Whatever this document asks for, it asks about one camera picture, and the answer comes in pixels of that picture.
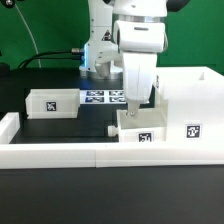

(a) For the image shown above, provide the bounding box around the white drawer cabinet frame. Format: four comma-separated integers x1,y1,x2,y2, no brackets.
154,67,224,143

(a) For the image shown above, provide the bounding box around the fiducial marker sheet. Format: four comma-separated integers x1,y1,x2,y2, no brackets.
80,90,126,104

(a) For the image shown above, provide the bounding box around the white rear drawer box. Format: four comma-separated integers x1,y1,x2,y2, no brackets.
25,89,80,119

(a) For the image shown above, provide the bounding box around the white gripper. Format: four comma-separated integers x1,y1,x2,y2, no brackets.
113,20,165,117

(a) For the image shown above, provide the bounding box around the white drawer box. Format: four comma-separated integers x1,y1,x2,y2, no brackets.
108,108,166,142
25,89,80,119

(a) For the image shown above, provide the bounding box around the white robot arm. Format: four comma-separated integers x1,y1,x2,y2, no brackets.
80,0,191,117

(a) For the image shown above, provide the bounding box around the thin white cable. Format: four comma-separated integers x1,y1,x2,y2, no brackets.
13,3,43,69

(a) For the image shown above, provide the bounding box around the white U-shaped boundary fence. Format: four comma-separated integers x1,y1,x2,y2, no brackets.
0,112,224,169

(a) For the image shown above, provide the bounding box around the white front drawer box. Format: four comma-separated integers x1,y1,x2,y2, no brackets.
108,108,166,142

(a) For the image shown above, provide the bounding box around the black cable with connector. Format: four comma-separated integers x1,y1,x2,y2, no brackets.
17,48,86,69

